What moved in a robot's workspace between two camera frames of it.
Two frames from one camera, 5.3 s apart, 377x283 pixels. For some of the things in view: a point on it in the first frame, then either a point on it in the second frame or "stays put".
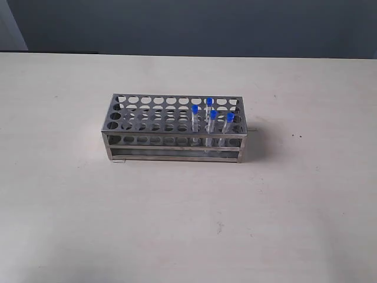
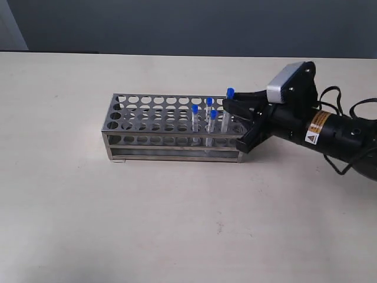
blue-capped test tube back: (209, 105) stays put
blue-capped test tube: (195, 118) stays put
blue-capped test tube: (230, 122) to (225, 124)
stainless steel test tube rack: (175, 127) stays put
